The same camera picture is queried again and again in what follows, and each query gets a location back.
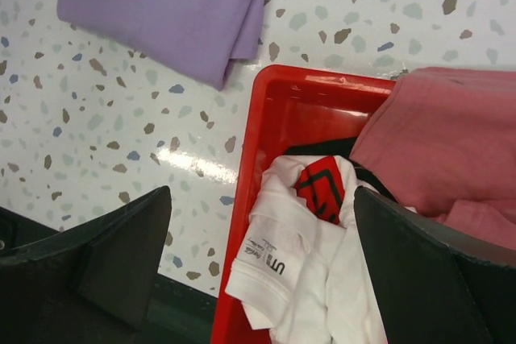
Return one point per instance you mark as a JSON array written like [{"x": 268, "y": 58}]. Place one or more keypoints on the red plastic bin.
[{"x": 289, "y": 107}]

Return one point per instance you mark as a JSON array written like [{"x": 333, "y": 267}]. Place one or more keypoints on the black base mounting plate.
[{"x": 177, "y": 312}]

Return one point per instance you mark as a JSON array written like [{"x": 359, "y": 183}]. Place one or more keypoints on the white red t shirt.
[{"x": 300, "y": 272}]

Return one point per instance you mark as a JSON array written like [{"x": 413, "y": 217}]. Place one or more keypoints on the dark pink t shirt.
[{"x": 443, "y": 143}]

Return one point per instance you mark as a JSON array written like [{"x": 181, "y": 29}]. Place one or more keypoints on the purple t shirt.
[{"x": 200, "y": 39}]

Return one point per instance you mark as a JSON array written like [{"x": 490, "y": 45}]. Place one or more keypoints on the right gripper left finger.
[{"x": 89, "y": 284}]

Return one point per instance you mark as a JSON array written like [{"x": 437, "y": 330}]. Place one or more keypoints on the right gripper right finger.
[{"x": 434, "y": 284}]

